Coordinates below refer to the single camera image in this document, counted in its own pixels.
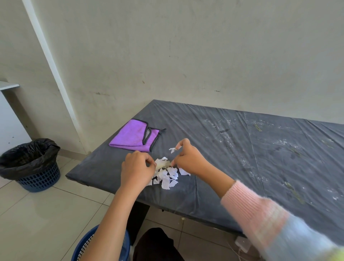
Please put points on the person's right hand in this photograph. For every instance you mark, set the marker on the person's right hand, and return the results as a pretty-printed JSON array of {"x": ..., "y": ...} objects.
[{"x": 192, "y": 161}]

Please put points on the person's left hand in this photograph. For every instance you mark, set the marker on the person's left hand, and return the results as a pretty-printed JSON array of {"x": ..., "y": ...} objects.
[{"x": 134, "y": 172}]

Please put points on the person's right thumb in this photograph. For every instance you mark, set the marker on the person's right thumb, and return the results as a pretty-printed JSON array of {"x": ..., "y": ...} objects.
[{"x": 177, "y": 162}]

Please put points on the person's left thumb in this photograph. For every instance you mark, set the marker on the person's left thumb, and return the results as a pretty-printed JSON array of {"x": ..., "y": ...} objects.
[{"x": 151, "y": 164}]

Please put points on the white paper piece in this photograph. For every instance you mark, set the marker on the white paper piece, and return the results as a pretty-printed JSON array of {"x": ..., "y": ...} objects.
[{"x": 162, "y": 164}]

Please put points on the person's left forearm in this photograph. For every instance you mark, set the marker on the person's left forearm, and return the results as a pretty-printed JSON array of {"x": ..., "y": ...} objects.
[{"x": 113, "y": 223}]

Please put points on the person's right forearm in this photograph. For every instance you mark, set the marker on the person's right forearm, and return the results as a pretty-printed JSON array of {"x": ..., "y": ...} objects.
[{"x": 263, "y": 217}]

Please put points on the small white paper scrap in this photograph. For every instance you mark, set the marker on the small white paper scrap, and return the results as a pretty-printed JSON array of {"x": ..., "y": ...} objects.
[{"x": 172, "y": 149}]

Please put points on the pile of torn paper scraps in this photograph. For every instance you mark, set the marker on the pile of torn paper scraps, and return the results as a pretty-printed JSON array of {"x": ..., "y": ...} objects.
[{"x": 168, "y": 178}]

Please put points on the purple microfiber cloth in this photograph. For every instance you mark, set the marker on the purple microfiber cloth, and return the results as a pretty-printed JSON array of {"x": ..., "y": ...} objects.
[{"x": 131, "y": 135}]

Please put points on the black table leg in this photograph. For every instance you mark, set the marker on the black table leg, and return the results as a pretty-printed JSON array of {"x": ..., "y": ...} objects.
[{"x": 137, "y": 217}]

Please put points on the grey plastic table cover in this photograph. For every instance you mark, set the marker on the grey plastic table cover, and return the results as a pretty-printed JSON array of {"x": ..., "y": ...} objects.
[{"x": 255, "y": 161}]

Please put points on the person's black trouser leg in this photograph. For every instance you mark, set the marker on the person's black trouser leg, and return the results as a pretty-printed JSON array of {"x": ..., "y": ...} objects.
[{"x": 156, "y": 246}]

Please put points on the white block under table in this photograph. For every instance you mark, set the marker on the white block under table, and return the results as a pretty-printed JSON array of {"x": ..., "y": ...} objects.
[{"x": 243, "y": 244}]

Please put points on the blue plastic waste basket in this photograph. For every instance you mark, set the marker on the blue plastic waste basket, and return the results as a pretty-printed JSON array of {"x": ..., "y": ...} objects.
[{"x": 40, "y": 178}]

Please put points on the black bin liner bag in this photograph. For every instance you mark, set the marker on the black bin liner bag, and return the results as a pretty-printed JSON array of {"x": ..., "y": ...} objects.
[{"x": 24, "y": 158}]

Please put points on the white cabinet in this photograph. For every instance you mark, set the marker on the white cabinet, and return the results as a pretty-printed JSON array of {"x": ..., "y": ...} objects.
[{"x": 10, "y": 121}]

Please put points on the white wall conduit strip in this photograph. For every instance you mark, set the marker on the white wall conduit strip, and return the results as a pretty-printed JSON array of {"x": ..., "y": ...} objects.
[{"x": 53, "y": 72}]

